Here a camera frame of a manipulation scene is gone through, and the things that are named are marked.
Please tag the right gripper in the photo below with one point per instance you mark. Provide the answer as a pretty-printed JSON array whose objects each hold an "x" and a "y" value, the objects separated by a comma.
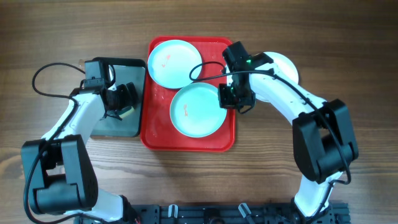
[{"x": 225, "y": 102}]

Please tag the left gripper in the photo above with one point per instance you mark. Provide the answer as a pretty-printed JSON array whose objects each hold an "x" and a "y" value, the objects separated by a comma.
[{"x": 127, "y": 101}]

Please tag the green yellow sponge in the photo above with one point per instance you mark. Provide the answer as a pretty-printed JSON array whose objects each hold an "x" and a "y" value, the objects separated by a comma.
[{"x": 126, "y": 112}]

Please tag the light blue plate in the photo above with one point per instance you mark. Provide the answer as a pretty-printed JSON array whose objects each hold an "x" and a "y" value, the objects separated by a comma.
[
  {"x": 170, "y": 63},
  {"x": 195, "y": 111}
]

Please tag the white plate front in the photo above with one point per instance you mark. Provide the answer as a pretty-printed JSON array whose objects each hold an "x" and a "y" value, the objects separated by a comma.
[{"x": 284, "y": 64}]

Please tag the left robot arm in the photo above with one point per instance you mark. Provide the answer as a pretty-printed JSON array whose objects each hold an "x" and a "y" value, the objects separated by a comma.
[{"x": 59, "y": 176}]

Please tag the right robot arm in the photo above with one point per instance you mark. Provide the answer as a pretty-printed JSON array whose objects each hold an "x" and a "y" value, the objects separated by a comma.
[{"x": 323, "y": 137}]

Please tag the black water tray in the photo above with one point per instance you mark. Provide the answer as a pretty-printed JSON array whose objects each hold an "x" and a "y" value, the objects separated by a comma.
[{"x": 124, "y": 124}]

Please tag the red plastic tray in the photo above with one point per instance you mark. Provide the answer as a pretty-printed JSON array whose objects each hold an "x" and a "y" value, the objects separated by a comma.
[{"x": 157, "y": 130}]

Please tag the light blue plate top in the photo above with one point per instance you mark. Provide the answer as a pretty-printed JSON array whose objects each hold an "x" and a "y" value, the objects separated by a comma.
[{"x": 170, "y": 63}]

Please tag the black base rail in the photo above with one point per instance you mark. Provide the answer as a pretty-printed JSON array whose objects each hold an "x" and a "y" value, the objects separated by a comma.
[{"x": 269, "y": 213}]

